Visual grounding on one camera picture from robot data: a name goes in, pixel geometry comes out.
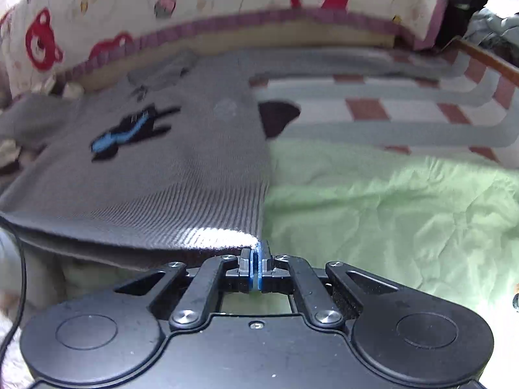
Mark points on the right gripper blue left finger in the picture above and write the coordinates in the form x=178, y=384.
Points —
x=205, y=292

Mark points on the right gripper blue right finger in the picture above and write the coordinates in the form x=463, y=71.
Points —
x=305, y=286

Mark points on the grey sweater with black cat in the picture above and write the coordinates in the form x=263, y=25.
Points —
x=172, y=157

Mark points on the light green quilted garment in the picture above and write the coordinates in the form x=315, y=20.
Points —
x=444, y=225

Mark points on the folded white garment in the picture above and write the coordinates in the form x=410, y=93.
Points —
x=40, y=93

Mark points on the bear print quilt purple trim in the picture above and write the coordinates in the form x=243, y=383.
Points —
x=71, y=38

